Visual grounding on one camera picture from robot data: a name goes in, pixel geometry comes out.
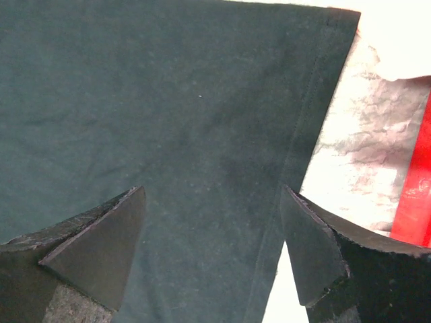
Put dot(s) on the black t shirt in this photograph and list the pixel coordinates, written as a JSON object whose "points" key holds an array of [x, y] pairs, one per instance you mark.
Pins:
{"points": [[212, 106]]}

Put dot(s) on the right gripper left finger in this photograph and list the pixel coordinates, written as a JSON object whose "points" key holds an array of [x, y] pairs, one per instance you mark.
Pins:
{"points": [[75, 270]]}

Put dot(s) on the crumpled salmon t shirt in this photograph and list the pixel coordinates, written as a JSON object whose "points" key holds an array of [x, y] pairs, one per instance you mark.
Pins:
{"points": [[399, 32]]}

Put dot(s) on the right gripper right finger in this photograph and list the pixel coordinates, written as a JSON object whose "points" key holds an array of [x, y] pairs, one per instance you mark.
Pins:
{"points": [[346, 273]]}

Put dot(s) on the red plastic bin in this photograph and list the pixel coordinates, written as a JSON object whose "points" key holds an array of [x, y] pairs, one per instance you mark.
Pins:
{"points": [[412, 219]]}

